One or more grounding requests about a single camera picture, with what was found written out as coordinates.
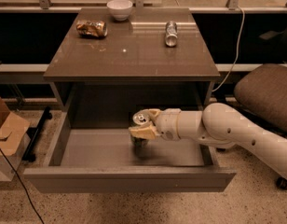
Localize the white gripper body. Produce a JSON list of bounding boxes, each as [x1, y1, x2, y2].
[[155, 109, 181, 141]]

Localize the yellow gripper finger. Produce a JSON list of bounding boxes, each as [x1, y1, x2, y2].
[[129, 124, 159, 140], [148, 108, 161, 121]]

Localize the green soda can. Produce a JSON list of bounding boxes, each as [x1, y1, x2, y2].
[[130, 111, 150, 148]]

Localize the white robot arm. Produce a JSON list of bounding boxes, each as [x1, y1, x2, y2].
[[129, 103, 287, 180]]

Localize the open top drawer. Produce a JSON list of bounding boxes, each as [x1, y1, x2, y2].
[[22, 87, 238, 194]]

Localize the silver can lying down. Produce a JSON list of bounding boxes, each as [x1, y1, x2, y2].
[[165, 21, 178, 48]]

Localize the crushed orange can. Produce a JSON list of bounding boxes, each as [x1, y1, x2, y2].
[[76, 20, 108, 38]]

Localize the brown cabinet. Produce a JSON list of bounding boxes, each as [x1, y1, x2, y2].
[[44, 8, 219, 112]]

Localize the white ceramic bowl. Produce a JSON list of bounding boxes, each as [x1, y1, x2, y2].
[[107, 0, 133, 21]]

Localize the black metal stand foot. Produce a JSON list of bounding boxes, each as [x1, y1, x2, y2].
[[22, 106, 52, 162]]

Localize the cardboard box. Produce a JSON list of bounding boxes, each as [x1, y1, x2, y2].
[[0, 97, 30, 181]]

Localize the white hanging cable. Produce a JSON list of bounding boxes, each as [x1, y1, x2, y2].
[[211, 7, 246, 93]]

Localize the black floor cable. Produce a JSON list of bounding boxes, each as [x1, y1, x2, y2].
[[0, 138, 47, 224]]

